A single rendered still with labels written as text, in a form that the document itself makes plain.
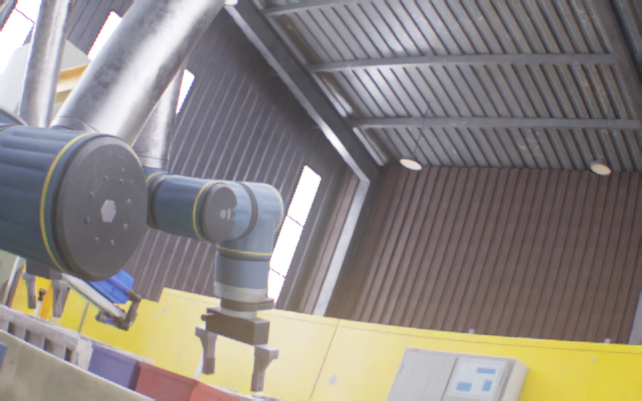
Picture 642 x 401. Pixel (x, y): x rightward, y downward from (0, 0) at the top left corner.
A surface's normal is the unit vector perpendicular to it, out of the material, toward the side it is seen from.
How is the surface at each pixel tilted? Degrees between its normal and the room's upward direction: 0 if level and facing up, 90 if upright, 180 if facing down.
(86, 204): 90
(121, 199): 90
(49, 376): 91
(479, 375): 90
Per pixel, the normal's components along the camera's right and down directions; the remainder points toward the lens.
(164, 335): -0.58, -0.46
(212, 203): 0.81, 0.07
